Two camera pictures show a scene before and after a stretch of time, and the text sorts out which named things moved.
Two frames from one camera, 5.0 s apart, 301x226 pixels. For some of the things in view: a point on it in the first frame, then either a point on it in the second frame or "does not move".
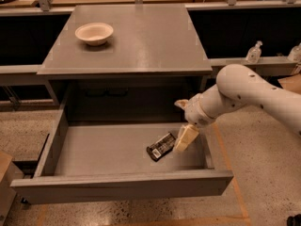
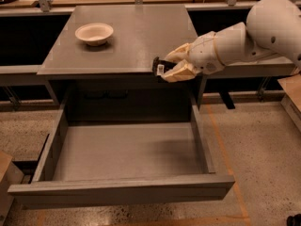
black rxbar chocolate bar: x=162 y=147 -> x=160 y=67
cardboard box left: x=8 y=172 does not move
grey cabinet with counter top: x=154 y=59 does not move
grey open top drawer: x=99 y=162 does not move
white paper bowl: x=95 y=34 does not move
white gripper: x=194 y=113 -> x=202 y=55
